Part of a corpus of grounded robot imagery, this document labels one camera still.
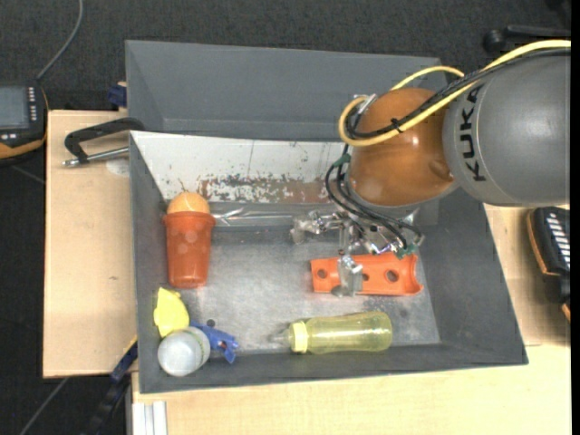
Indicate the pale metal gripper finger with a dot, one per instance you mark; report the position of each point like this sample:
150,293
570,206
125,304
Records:
349,277
312,225

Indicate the orange perforated half tube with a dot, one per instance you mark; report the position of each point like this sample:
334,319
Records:
385,274

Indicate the yellow baby bottle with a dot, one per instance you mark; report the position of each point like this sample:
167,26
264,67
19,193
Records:
349,333

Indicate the orange ball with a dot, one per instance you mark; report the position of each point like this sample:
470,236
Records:
188,203

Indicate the orange plastic cup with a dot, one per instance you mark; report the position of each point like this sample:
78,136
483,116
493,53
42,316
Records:
188,252

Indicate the grey metal bin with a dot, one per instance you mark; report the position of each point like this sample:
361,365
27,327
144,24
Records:
272,84

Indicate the yellow plastic piece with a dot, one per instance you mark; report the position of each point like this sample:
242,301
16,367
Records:
170,311

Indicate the white spray bottle blue trigger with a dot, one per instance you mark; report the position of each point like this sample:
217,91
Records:
183,351

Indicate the pale cardboard board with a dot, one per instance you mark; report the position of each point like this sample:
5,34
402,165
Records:
86,243

